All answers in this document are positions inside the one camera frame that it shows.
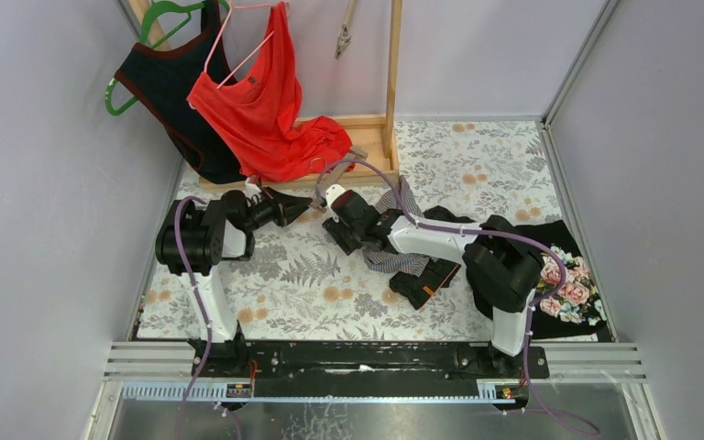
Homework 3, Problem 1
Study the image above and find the wooden clip hanger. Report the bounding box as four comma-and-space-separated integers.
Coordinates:
309, 146, 369, 213

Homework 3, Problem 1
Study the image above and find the pink wire hanger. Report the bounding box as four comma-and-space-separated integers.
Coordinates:
203, 1, 297, 90

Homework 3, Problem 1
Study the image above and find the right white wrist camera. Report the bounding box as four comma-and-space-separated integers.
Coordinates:
324, 183, 347, 220

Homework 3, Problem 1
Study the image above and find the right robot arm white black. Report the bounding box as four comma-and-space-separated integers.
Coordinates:
324, 184, 543, 357

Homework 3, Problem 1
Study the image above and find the dark tank top red trim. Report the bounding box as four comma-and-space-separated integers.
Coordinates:
114, 1, 245, 184

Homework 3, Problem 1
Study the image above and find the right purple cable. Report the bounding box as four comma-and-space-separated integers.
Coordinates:
313, 158, 602, 440

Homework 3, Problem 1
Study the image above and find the black underwear orange trim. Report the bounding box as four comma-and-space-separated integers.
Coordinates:
389, 205, 472, 310

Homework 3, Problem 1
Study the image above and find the floral patterned table mat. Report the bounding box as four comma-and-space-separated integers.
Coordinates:
139, 118, 602, 343

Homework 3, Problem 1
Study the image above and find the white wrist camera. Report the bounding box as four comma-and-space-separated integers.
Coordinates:
244, 175, 262, 199
324, 183, 347, 220

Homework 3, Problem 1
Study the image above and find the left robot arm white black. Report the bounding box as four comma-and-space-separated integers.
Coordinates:
155, 187, 313, 343

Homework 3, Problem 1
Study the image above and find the black floral garment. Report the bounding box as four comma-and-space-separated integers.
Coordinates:
487, 215, 608, 340

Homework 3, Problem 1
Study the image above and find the grey striped underwear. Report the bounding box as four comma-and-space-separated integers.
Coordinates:
360, 176, 445, 276

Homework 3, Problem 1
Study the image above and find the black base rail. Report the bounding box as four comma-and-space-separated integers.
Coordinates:
190, 339, 550, 399

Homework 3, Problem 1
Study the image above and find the green plastic hanger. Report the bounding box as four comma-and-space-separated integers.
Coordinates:
104, 1, 230, 127

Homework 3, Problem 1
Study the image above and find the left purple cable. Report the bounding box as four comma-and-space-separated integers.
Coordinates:
171, 195, 215, 440

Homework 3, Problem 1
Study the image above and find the purple cable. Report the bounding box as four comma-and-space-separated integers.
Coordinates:
313, 158, 602, 440
171, 195, 215, 440

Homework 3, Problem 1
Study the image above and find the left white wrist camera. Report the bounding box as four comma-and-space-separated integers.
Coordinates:
244, 175, 262, 199

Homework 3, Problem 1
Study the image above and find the wooden clothes rack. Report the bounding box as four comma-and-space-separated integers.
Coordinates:
120, 1, 402, 193

